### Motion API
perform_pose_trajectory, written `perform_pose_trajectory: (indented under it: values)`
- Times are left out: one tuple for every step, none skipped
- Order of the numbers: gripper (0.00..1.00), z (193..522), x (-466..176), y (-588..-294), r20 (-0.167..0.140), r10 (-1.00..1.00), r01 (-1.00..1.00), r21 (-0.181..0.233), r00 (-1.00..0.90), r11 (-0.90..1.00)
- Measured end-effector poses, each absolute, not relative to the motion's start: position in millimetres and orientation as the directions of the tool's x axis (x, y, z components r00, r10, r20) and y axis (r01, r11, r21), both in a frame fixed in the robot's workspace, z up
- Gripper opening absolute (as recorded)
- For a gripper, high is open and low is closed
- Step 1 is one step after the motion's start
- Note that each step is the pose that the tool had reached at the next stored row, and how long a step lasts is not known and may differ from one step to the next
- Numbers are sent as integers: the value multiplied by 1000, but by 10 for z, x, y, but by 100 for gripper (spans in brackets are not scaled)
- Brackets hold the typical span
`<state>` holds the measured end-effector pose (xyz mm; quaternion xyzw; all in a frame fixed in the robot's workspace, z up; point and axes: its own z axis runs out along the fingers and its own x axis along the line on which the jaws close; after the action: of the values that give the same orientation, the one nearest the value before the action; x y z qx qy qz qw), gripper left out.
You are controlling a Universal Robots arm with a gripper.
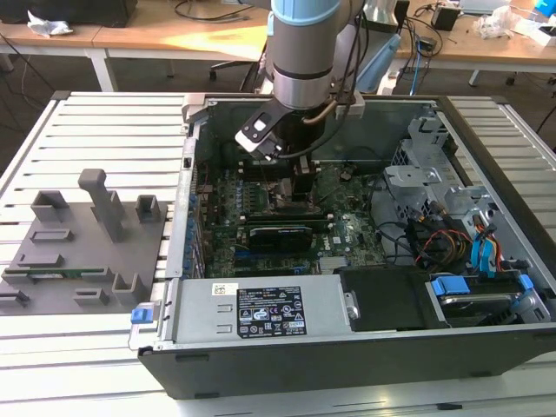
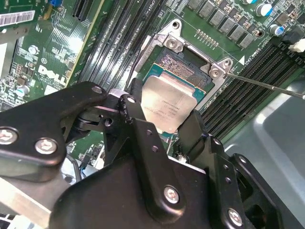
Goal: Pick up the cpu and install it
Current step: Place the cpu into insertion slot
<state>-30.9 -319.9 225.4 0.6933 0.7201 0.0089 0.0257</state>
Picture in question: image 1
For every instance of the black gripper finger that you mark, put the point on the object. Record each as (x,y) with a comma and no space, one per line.
(304,187)

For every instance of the thin metal locking lever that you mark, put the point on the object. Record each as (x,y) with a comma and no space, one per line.
(330,195)
(263,171)

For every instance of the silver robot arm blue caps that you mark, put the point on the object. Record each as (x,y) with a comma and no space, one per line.
(299,52)

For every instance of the black CPU socket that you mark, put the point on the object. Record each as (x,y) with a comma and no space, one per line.
(278,204)

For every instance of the round coin cell battery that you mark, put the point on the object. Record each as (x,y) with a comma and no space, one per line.
(345,175)

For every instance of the black graphics card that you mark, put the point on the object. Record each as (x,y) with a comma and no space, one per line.
(282,239)

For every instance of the green motherboard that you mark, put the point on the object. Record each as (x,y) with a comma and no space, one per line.
(356,226)

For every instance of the silver chipset heat sink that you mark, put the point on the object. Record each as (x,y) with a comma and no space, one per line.
(334,265)

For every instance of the metal drive cage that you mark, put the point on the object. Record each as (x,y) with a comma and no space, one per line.
(412,174)

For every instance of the black plastic cover panel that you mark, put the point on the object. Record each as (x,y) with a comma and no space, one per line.
(382,299)

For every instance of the black power adapter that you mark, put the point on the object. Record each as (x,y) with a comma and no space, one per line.
(428,44)

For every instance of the silver power supply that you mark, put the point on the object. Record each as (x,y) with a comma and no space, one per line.
(195,304)

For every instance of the hard disk in blue carrier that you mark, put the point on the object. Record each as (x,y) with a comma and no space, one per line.
(452,286)

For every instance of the black open PC case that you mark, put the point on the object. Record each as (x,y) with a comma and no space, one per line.
(304,369)

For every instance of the small black box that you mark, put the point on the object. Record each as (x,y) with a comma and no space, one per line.
(446,19)

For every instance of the blue case latch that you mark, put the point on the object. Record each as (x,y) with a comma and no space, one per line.
(141,315)

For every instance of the silver laptop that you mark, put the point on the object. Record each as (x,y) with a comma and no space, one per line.
(482,4)

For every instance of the clear plastic bag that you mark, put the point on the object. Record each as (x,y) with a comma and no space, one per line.
(495,21)

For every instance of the grey parts rack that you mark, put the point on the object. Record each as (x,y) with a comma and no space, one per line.
(87,260)

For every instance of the wide black monitor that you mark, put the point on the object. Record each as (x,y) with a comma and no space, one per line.
(100,11)

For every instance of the white cardboard box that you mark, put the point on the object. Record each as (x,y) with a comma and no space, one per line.
(532,30)

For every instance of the crumpled white paper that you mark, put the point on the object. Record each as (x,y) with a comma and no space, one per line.
(48,25)

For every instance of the blue box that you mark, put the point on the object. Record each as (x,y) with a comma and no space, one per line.
(546,8)

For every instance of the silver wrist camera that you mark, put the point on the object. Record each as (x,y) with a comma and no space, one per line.
(258,134)

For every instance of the grey wrist camera block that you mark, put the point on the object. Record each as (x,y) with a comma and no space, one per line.
(352,107)

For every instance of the wooden desk white frame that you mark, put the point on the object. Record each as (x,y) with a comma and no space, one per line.
(478,52)
(130,41)

